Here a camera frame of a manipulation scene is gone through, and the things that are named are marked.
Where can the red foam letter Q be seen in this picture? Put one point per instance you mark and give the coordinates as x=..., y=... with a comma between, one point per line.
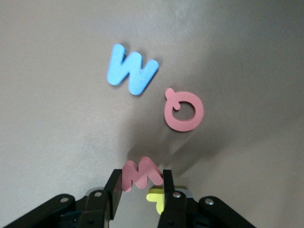
x=171, y=121

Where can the red foam letter m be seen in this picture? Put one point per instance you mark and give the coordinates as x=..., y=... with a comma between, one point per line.
x=128, y=175

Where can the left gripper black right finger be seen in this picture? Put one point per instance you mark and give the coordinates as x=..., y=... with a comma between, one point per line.
x=173, y=209

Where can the yellow foam letter t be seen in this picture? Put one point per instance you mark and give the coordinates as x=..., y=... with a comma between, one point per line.
x=156, y=197

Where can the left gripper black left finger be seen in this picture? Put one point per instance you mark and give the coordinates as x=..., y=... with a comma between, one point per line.
x=95, y=209

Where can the blue foam letter W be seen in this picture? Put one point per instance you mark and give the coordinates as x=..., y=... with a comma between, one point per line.
x=116, y=71

